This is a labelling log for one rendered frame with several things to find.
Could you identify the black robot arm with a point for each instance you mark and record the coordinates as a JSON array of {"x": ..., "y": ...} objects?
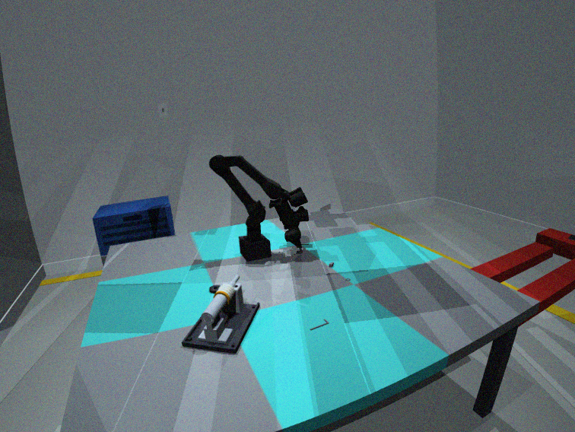
[{"x": 256, "y": 210}]

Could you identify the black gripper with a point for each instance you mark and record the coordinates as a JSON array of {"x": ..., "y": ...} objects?
[{"x": 293, "y": 233}]

